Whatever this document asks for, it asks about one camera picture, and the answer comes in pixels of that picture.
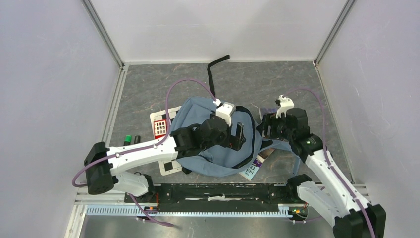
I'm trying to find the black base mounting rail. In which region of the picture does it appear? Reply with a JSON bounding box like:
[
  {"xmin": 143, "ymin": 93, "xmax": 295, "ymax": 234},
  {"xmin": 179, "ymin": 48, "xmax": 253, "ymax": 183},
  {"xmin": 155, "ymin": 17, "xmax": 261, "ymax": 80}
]
[{"xmin": 136, "ymin": 183, "xmax": 305, "ymax": 212}]

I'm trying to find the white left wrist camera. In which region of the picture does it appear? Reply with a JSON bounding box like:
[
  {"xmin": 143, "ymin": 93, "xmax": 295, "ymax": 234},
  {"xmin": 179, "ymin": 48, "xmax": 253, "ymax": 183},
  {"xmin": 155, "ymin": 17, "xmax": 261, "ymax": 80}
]
[{"xmin": 213, "ymin": 99, "xmax": 236, "ymax": 127}]

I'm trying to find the black white chessboard mat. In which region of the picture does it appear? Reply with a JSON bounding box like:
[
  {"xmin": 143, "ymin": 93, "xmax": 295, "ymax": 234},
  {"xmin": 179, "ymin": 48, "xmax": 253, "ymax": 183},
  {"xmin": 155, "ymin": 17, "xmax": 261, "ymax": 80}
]
[{"xmin": 150, "ymin": 106, "xmax": 184, "ymax": 177}]

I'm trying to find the red window toy block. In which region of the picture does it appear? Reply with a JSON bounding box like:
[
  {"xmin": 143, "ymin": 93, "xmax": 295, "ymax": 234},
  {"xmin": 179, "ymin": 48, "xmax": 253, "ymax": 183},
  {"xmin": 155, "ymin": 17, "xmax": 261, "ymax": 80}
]
[{"xmin": 153, "ymin": 119, "xmax": 167, "ymax": 139}]

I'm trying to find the light blue treehouse book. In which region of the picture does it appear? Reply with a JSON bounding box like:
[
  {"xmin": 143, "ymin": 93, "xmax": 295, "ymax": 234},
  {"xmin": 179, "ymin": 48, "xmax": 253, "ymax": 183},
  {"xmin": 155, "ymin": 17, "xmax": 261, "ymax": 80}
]
[{"xmin": 239, "ymin": 157, "xmax": 265, "ymax": 181}]

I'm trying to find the dark orange tale book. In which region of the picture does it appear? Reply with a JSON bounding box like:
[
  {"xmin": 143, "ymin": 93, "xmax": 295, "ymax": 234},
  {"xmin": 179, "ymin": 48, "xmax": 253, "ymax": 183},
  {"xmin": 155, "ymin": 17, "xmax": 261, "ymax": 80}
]
[{"xmin": 257, "ymin": 148, "xmax": 275, "ymax": 163}]

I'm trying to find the green cap marker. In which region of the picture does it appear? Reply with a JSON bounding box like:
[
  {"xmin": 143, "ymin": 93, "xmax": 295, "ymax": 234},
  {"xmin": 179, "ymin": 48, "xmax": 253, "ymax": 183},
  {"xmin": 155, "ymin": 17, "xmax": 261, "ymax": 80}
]
[{"xmin": 123, "ymin": 135, "xmax": 132, "ymax": 146}]

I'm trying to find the blue grey backpack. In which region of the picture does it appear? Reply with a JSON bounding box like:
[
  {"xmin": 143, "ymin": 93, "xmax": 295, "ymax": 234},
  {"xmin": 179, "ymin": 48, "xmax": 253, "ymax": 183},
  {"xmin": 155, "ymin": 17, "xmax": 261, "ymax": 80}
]
[{"xmin": 169, "ymin": 54, "xmax": 301, "ymax": 179}]

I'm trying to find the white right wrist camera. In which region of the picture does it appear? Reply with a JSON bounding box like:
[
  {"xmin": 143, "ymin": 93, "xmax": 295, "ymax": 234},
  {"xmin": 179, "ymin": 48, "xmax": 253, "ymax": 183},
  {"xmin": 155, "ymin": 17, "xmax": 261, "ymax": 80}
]
[{"xmin": 275, "ymin": 95, "xmax": 295, "ymax": 119}]

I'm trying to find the purple galaxy cover book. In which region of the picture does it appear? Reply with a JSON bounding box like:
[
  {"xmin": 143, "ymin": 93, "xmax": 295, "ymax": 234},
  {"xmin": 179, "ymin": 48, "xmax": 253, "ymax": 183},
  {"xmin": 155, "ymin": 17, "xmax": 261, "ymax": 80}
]
[{"xmin": 258, "ymin": 108, "xmax": 278, "ymax": 122}]

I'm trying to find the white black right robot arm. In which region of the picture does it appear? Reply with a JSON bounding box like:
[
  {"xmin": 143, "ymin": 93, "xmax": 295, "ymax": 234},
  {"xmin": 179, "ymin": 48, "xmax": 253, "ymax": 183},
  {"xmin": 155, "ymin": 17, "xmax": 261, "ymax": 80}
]
[{"xmin": 262, "ymin": 108, "xmax": 386, "ymax": 238}]

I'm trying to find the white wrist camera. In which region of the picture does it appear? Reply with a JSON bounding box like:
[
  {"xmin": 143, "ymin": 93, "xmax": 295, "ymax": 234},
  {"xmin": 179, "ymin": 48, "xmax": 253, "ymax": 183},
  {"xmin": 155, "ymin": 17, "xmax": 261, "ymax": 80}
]
[
  {"xmin": 275, "ymin": 95, "xmax": 295, "ymax": 119},
  {"xmin": 213, "ymin": 99, "xmax": 236, "ymax": 127}
]

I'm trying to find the black cap marker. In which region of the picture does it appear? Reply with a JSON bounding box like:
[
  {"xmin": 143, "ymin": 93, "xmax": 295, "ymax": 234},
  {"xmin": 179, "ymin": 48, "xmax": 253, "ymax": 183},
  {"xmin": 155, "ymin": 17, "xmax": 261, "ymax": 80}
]
[{"xmin": 133, "ymin": 135, "xmax": 141, "ymax": 144}]

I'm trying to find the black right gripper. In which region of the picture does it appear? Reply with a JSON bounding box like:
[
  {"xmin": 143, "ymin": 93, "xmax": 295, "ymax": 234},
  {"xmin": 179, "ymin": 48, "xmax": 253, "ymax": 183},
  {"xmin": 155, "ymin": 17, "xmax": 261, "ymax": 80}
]
[{"xmin": 256, "ymin": 112, "xmax": 294, "ymax": 141}]

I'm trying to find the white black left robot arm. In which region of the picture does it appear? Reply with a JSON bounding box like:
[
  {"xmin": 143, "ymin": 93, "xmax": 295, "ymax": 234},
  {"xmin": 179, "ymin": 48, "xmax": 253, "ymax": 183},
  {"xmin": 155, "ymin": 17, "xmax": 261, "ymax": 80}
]
[{"xmin": 84, "ymin": 116, "xmax": 246, "ymax": 202}]

